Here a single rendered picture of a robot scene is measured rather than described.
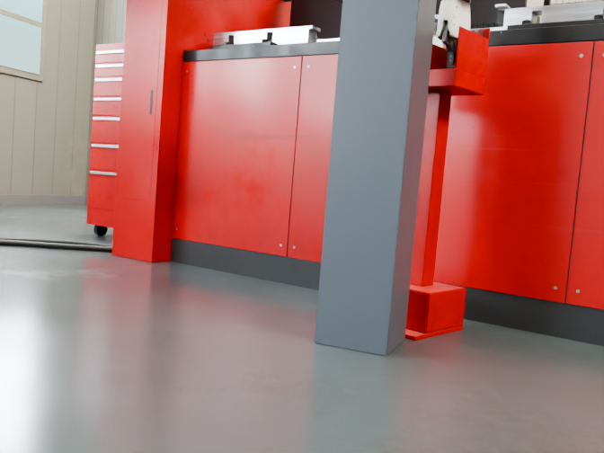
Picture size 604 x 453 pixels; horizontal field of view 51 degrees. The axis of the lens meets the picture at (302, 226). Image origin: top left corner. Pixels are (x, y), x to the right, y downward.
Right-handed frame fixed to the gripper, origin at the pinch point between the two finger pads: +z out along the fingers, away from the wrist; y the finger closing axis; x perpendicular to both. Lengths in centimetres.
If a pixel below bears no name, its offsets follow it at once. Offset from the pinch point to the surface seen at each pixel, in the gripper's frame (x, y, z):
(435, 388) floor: 29, 49, 70
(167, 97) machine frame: -128, 2, 6
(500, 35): 0.0, -26.0, -9.7
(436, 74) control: -0.9, 6.7, 4.2
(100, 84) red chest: -216, -17, -4
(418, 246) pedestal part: -5, 6, 51
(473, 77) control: 4.9, -2.4, 4.6
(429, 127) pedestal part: -4.7, 2.9, 17.9
